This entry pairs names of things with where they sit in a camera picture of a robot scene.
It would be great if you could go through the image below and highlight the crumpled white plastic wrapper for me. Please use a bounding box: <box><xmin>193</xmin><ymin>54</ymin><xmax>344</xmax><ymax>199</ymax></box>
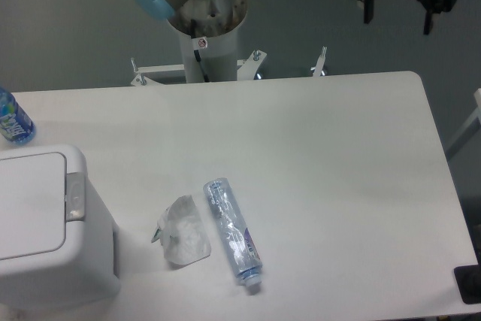
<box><xmin>150</xmin><ymin>195</ymin><xmax>211</xmax><ymax>268</ymax></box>

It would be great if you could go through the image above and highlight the white plastic trash can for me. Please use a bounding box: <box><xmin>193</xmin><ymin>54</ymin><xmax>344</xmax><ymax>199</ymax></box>
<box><xmin>1</xmin><ymin>144</ymin><xmax>121</xmax><ymax>310</ymax></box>

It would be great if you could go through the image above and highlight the blue labelled water bottle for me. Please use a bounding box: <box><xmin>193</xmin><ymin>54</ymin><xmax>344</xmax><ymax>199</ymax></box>
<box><xmin>1</xmin><ymin>88</ymin><xmax>36</xmax><ymax>145</ymax></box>

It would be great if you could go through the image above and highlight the black clamp at table edge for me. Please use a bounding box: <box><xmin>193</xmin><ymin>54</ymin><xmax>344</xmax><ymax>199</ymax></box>
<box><xmin>454</xmin><ymin>265</ymin><xmax>480</xmax><ymax>304</ymax></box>

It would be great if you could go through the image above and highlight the grey trash can push button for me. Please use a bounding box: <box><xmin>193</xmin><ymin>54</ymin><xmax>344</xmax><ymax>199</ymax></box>
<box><xmin>65</xmin><ymin>172</ymin><xmax>86</xmax><ymax>222</ymax></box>

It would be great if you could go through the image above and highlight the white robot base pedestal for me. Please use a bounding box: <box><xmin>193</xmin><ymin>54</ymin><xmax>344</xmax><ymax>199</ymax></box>
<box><xmin>135</xmin><ymin>0</ymin><xmax>267</xmax><ymax>83</ymax></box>

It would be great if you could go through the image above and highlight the white frame at right edge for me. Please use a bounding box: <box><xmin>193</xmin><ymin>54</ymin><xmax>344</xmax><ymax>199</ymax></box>
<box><xmin>445</xmin><ymin>89</ymin><xmax>480</xmax><ymax>162</ymax></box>

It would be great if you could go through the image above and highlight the black cable on pedestal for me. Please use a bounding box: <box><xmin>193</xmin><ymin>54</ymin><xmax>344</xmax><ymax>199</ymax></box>
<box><xmin>189</xmin><ymin>18</ymin><xmax>210</xmax><ymax>83</ymax></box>

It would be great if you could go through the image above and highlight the empty clear plastic bottle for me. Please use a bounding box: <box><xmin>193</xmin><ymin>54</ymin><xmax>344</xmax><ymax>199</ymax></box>
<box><xmin>203</xmin><ymin>178</ymin><xmax>262</xmax><ymax>290</ymax></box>

